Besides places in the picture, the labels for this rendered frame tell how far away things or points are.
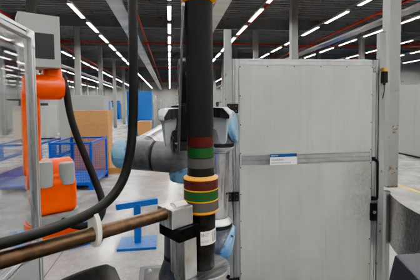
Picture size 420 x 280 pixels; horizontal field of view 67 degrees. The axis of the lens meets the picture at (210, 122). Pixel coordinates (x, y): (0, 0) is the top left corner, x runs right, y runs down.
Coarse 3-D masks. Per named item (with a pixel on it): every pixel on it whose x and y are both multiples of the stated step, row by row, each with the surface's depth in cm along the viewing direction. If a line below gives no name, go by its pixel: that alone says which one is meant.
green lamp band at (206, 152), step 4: (188, 148) 38; (192, 148) 38; (204, 148) 38; (208, 148) 38; (212, 148) 38; (188, 152) 38; (192, 152) 38; (196, 152) 38; (200, 152) 38; (204, 152) 38; (208, 152) 38; (212, 152) 38; (188, 156) 38; (192, 156) 38; (196, 156) 38; (200, 156) 38; (204, 156) 38; (208, 156) 38; (212, 156) 38
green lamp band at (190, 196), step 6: (186, 192) 38; (192, 192) 37; (198, 192) 37; (204, 192) 37; (210, 192) 38; (216, 192) 38; (186, 198) 38; (192, 198) 37; (198, 198) 37; (204, 198) 37; (210, 198) 38; (216, 198) 38
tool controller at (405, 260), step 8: (400, 256) 86; (408, 256) 86; (416, 256) 86; (392, 264) 88; (400, 264) 85; (408, 264) 83; (416, 264) 84; (392, 272) 88; (400, 272) 85; (408, 272) 82; (416, 272) 81
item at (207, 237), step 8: (200, 216) 38; (208, 216) 38; (200, 224) 38; (208, 224) 38; (200, 232) 38; (208, 232) 38; (200, 240) 38; (208, 240) 38; (200, 248) 38; (208, 248) 38; (200, 256) 38; (208, 256) 38; (200, 264) 38; (208, 264) 39
